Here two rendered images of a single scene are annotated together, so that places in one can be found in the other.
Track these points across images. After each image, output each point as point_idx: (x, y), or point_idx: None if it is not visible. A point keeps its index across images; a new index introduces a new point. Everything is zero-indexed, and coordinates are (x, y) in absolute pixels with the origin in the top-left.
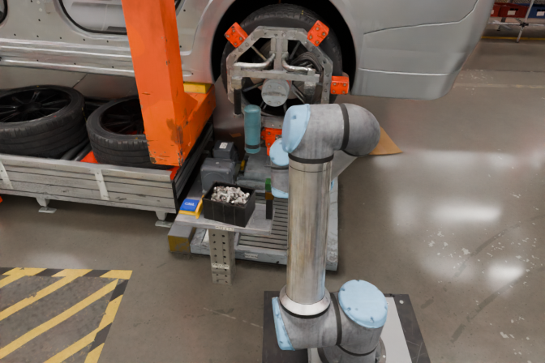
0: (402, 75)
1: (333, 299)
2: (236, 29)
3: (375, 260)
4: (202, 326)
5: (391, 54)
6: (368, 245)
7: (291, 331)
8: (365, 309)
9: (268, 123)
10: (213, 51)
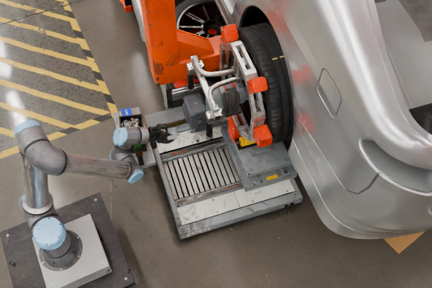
0: (311, 180)
1: (44, 216)
2: (224, 31)
3: (209, 267)
4: (97, 176)
5: (308, 155)
6: (224, 256)
7: (21, 205)
8: (40, 233)
9: None
10: (248, 25)
